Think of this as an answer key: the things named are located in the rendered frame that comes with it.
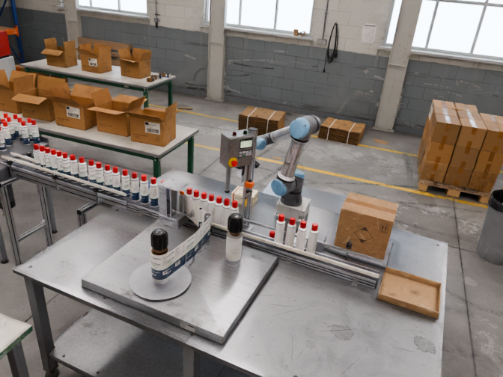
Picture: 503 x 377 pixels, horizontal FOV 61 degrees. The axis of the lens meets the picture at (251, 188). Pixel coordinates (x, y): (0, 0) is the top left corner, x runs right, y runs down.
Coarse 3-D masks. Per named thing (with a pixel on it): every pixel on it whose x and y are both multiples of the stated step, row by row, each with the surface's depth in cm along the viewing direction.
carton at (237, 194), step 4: (236, 188) 306; (240, 188) 307; (232, 192) 301; (236, 192) 301; (240, 192) 302; (252, 192) 303; (256, 192) 304; (232, 196) 302; (236, 196) 300; (240, 196) 299; (252, 196) 298; (256, 196) 304; (232, 200) 303; (240, 200) 301; (252, 200) 297; (256, 200) 307; (252, 204) 300
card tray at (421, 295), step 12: (384, 276) 241; (396, 276) 241; (408, 276) 240; (384, 288) 231; (396, 288) 232; (408, 288) 233; (420, 288) 234; (432, 288) 234; (384, 300) 222; (396, 300) 219; (408, 300) 224; (420, 300) 225; (432, 300) 225; (420, 312) 216; (432, 312) 213
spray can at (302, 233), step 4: (300, 224) 239; (304, 224) 237; (300, 228) 239; (304, 228) 239; (300, 232) 239; (304, 232) 239; (300, 236) 240; (304, 236) 240; (296, 240) 243; (300, 240) 241; (304, 240) 242; (296, 244) 244; (300, 244) 242; (304, 244) 243; (296, 248) 245; (300, 248) 244
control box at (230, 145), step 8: (224, 136) 240; (232, 136) 239; (240, 136) 240; (248, 136) 242; (224, 144) 242; (232, 144) 239; (224, 152) 244; (232, 152) 241; (224, 160) 246; (232, 160) 243; (240, 160) 247; (248, 160) 249
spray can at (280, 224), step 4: (280, 216) 242; (280, 220) 243; (276, 224) 245; (280, 224) 243; (284, 224) 244; (276, 228) 246; (280, 228) 244; (276, 232) 246; (280, 232) 245; (276, 236) 247; (280, 236) 247; (276, 240) 248; (280, 240) 248
